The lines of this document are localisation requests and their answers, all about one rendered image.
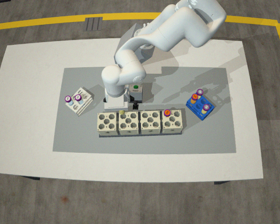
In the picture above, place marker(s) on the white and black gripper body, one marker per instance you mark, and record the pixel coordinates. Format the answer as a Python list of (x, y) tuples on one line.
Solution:
[(126, 96)]

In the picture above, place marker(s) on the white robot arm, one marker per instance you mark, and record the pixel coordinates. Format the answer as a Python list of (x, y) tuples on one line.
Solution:
[(176, 22)]

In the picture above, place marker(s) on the beige bucket adapter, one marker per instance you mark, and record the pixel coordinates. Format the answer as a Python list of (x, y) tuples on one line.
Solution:
[(107, 124), (173, 123), (128, 123), (150, 122)]

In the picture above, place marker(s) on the blue tube rack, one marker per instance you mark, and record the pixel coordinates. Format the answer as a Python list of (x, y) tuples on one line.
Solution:
[(197, 107)]

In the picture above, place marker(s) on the grey bench mat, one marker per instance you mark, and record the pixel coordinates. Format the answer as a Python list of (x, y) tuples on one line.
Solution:
[(169, 90)]

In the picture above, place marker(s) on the white tube rack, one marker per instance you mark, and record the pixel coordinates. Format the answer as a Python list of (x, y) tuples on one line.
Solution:
[(76, 107)]

